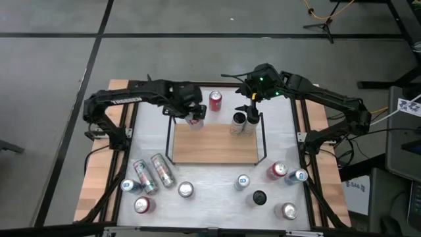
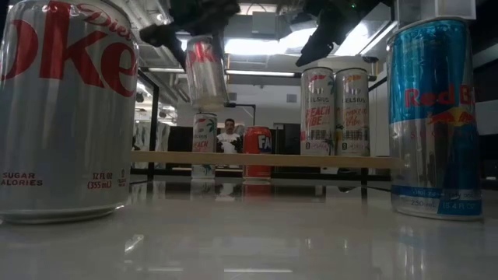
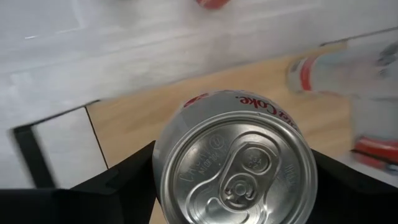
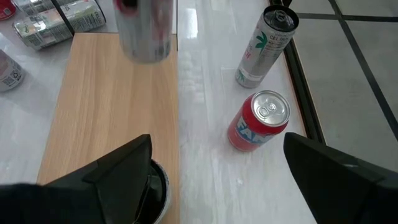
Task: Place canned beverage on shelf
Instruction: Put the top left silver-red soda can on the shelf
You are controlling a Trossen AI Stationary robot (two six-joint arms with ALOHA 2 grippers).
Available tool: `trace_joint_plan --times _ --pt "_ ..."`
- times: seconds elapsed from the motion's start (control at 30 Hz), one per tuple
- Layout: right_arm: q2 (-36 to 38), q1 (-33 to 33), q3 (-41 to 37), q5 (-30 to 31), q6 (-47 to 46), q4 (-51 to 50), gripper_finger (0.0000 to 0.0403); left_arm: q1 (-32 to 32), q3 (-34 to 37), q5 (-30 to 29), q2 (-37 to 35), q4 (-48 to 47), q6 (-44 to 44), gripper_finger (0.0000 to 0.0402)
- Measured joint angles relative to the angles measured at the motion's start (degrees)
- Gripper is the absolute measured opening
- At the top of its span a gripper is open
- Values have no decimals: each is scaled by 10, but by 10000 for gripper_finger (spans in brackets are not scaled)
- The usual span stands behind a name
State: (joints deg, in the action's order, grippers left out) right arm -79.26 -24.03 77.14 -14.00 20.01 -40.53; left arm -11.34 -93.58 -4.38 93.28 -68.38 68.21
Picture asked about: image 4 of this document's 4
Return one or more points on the wooden board tray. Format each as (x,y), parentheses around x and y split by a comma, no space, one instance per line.
(109,102)

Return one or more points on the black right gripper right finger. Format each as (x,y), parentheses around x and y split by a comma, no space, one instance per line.
(348,193)

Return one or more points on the white Celsius can black lid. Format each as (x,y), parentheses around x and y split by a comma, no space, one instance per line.
(264,53)
(159,193)

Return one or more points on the tall silver can red print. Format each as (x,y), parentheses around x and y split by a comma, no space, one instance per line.
(43,35)

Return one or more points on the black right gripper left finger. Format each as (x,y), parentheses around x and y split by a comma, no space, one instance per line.
(77,202)

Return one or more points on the silver Diet Coke can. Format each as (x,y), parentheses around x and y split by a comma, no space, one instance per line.
(144,34)
(9,73)

